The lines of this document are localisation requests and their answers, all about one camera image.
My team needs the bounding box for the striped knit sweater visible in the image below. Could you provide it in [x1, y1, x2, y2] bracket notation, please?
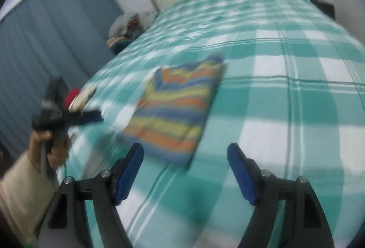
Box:
[122, 55, 225, 166]

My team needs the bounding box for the cream sleeve forearm left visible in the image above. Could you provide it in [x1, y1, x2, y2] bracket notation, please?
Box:
[1, 153, 55, 247]

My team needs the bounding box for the pile of clothes on nightstand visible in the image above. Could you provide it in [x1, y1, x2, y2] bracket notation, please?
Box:
[106, 13, 144, 55]

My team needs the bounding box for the person's left hand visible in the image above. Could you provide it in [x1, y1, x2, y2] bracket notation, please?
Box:
[28, 130, 72, 171]

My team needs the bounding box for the blue-grey curtain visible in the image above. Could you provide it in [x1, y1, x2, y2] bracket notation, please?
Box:
[1, 0, 122, 158]

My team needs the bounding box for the teal plaid bed blanket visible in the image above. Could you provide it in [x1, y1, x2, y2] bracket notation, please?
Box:
[58, 0, 364, 247]

